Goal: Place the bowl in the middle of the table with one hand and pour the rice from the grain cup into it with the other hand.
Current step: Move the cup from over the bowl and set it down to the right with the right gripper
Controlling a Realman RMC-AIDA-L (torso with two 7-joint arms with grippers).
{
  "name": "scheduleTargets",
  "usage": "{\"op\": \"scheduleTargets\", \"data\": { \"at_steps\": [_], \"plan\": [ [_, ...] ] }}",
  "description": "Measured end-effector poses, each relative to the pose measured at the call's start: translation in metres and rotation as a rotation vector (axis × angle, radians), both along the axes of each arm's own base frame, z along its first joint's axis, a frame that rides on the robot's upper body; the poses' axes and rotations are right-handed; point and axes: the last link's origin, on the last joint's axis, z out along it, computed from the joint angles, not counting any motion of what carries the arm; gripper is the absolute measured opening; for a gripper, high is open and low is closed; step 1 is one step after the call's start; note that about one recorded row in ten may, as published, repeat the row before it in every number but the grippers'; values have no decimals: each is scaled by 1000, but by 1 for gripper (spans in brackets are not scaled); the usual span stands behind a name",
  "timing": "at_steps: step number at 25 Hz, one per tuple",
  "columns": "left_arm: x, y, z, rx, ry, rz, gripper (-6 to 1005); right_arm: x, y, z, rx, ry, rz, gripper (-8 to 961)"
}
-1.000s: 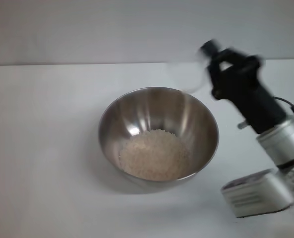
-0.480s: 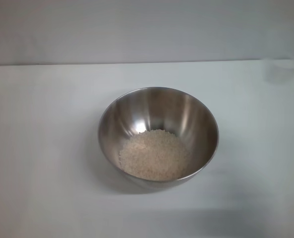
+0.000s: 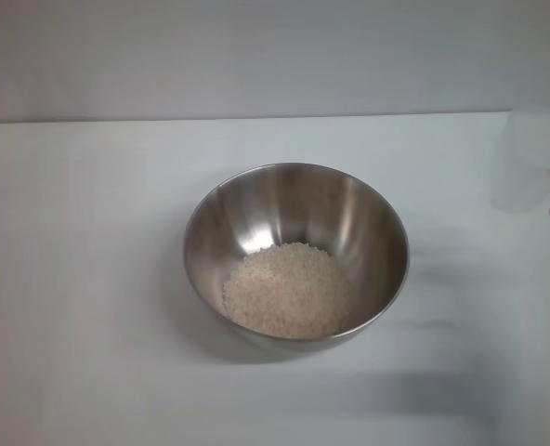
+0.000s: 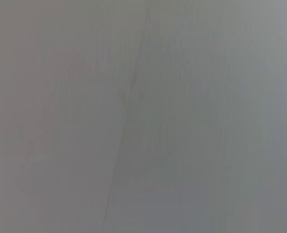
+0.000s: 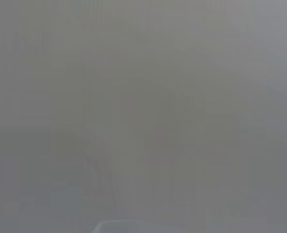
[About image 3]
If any clear plastic measuring cup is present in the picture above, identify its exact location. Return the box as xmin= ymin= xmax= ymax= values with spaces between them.
xmin=490 ymin=103 xmax=550 ymax=216

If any stainless steel bowl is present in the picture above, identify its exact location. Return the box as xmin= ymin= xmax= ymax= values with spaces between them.
xmin=182 ymin=161 xmax=412 ymax=359

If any white rice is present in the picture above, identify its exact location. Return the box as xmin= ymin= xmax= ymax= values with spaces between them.
xmin=221 ymin=241 xmax=353 ymax=340

